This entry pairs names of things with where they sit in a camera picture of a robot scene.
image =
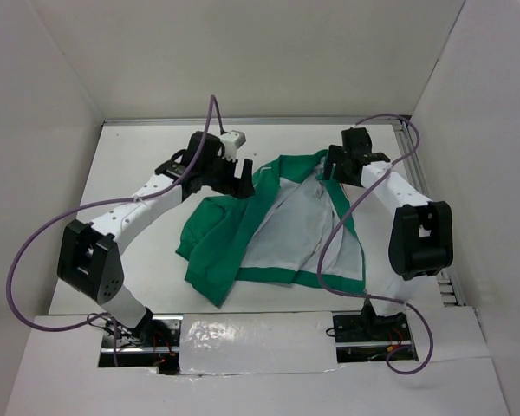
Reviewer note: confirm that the white taped cover panel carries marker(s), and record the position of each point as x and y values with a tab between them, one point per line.
267	343

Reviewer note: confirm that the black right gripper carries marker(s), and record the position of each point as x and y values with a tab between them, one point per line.
336	155

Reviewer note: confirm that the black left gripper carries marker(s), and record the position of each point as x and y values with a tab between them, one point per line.
242	186

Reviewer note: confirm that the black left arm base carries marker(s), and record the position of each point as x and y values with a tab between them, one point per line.
158	349

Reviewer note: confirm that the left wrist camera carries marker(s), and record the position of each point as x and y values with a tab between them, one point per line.
232	141

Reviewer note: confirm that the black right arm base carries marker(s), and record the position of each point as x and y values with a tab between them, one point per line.
364	337

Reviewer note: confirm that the green jacket white lining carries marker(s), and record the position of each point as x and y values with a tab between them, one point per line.
287	234

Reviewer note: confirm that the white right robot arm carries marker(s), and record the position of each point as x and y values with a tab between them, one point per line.
420	243

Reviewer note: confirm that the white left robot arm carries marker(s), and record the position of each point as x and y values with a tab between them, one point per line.
90	254

